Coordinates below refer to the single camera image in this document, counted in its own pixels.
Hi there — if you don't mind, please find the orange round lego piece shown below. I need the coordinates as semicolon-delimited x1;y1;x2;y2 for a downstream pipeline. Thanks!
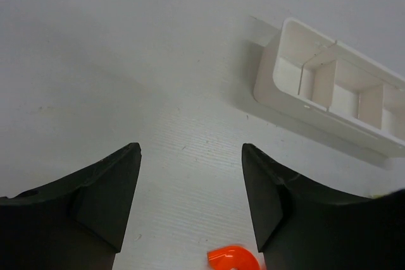
207;245;260;270

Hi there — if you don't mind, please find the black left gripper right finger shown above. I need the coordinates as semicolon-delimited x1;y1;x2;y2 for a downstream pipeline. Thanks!
242;144;404;269

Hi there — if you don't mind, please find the white divided sorting tray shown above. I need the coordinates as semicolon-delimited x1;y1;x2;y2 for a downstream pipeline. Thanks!
253;18;404;158

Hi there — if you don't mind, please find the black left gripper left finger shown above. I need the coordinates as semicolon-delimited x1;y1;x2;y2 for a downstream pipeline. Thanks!
1;143;141;269

